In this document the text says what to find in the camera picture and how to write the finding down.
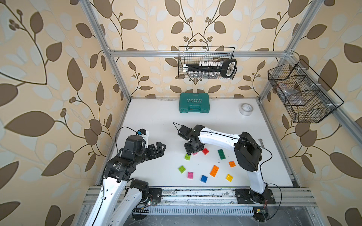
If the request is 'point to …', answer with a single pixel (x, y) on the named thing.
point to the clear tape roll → (246, 109)
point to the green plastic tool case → (194, 102)
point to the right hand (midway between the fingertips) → (192, 151)
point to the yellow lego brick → (229, 178)
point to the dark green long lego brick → (221, 154)
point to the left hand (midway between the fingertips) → (157, 146)
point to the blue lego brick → (203, 179)
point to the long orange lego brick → (214, 171)
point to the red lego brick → (205, 151)
